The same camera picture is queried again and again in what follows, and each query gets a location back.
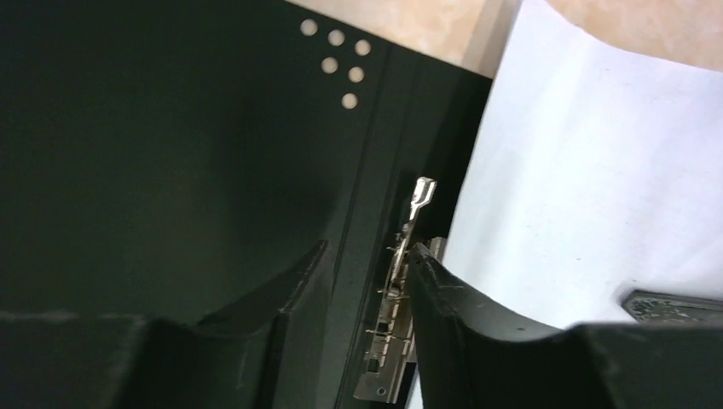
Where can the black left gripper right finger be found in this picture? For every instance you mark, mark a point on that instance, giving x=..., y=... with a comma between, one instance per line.
x=475, y=353

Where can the white A4 file folder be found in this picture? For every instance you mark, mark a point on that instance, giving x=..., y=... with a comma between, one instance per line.
x=166, y=158

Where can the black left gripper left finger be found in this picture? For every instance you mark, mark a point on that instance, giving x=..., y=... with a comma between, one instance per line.
x=261, y=351

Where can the metal folder clip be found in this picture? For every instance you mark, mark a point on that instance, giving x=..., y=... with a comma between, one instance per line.
x=391, y=356

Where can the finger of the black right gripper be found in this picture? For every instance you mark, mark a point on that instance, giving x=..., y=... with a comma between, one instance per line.
x=656, y=308

